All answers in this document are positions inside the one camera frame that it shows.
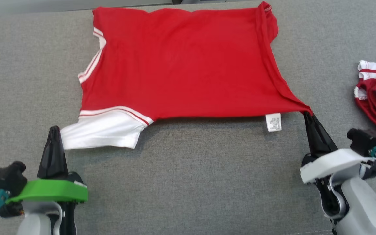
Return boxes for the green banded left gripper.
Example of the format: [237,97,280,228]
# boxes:
[5,126,88,205]

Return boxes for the red t-shirt with white sleeves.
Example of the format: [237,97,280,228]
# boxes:
[60,1,313,150]

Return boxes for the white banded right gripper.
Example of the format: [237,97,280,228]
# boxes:
[300,111,374,185]

